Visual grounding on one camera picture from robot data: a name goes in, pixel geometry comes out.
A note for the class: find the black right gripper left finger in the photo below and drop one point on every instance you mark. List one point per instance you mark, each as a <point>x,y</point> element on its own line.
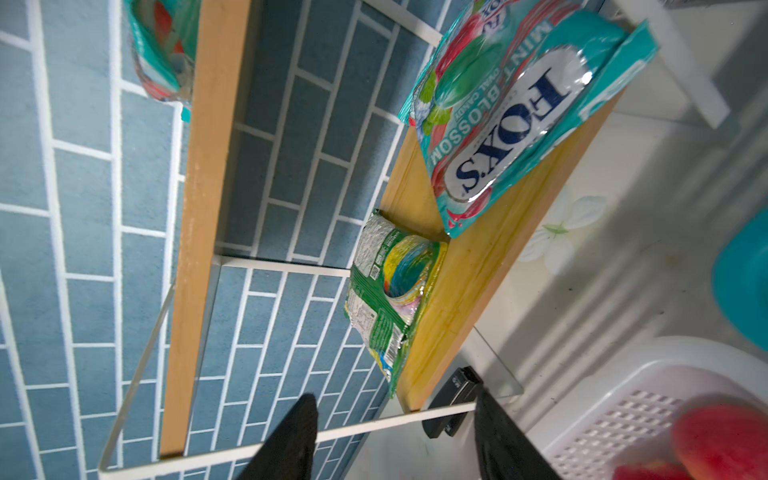
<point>288,452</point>

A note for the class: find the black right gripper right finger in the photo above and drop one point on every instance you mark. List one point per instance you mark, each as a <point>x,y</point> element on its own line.
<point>503,450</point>

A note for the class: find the green snack bag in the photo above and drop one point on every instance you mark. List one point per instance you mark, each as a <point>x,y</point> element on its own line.
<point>392,277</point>

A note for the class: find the teal Fox's candy bag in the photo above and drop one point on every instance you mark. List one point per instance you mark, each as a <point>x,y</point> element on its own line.
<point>508,82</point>

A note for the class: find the teal candy bag upper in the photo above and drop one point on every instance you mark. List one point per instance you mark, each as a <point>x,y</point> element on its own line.
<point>164,35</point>

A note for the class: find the small black box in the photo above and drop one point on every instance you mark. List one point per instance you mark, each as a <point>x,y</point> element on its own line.
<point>462,387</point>

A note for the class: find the white plastic basket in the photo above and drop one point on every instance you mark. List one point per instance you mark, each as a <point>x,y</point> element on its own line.
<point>623,413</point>

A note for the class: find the red apple left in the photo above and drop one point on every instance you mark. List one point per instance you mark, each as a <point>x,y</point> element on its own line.
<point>657,470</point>

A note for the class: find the red apple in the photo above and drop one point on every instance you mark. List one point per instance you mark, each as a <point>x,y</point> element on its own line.
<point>722,442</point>
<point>657,470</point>

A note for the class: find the white wooden shelf rack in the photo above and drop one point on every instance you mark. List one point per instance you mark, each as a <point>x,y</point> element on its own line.
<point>475,265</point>

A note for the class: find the red apple right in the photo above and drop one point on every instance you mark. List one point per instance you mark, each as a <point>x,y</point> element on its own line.
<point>722,442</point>

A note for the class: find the teal plastic basket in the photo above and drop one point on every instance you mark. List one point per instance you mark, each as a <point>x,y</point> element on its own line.
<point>739,280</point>

